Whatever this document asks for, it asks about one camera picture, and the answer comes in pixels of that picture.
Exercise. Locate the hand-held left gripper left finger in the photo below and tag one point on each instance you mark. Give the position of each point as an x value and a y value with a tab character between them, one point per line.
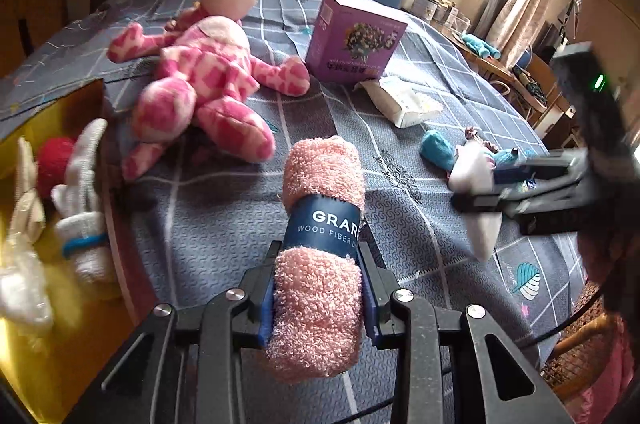
267	319

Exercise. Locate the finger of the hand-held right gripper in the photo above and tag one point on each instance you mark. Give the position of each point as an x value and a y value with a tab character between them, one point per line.
550	199
550	165

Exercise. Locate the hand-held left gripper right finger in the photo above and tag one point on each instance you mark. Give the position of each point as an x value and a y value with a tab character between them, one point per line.
372	319

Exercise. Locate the white sock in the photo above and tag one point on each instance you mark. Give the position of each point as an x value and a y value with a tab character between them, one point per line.
472	169

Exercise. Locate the pink towel navy band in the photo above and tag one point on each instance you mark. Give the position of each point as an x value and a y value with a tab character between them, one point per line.
320	184

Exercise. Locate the gold tin box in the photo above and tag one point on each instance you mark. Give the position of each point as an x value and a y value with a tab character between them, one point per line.
75	329

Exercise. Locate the white cloth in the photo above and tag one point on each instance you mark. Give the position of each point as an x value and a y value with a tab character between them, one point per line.
22	289

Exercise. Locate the red plush heart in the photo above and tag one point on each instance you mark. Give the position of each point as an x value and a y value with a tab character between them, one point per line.
55	161

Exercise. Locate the teal plush toy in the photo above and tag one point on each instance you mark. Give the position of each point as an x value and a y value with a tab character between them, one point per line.
436	149

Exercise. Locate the wooden side table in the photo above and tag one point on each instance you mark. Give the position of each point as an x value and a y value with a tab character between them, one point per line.
480	61

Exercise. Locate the white tissue pack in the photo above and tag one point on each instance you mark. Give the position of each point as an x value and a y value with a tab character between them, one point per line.
405	104

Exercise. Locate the wicker stool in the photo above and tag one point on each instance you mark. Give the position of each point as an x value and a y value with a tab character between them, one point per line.
575	359

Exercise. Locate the purple cardboard box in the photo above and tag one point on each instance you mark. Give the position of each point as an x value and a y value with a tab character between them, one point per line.
350	44

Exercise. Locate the pink spotted plush giraffe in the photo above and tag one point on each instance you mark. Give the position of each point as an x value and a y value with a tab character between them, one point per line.
210	69

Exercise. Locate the white frame rack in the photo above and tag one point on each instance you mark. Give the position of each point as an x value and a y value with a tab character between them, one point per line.
525	89

